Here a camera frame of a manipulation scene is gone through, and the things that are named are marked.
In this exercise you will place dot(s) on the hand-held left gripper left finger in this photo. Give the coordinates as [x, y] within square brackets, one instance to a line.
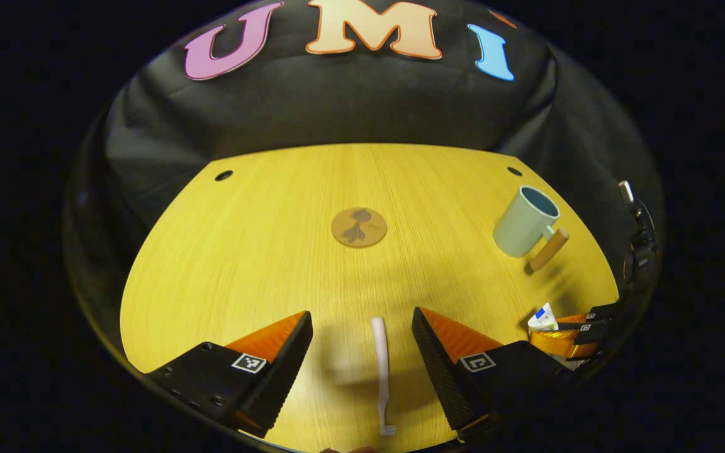
[287, 368]

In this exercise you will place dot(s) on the yellow wooden desktop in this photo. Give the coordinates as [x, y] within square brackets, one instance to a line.
[243, 251]

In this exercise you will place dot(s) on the black backdrop cloth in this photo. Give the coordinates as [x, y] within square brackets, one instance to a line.
[350, 100]

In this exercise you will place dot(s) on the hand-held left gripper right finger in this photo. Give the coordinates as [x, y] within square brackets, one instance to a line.
[438, 368]

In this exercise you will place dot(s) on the white toothbrush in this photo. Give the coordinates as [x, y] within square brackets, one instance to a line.
[380, 352]

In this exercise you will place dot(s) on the round brown coaster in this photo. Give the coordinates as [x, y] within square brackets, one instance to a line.
[359, 227]

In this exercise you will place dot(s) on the white and blue toothpaste tube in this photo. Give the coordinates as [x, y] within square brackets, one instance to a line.
[544, 319]

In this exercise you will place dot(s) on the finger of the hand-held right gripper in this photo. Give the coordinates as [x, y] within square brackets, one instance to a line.
[583, 331]
[601, 312]

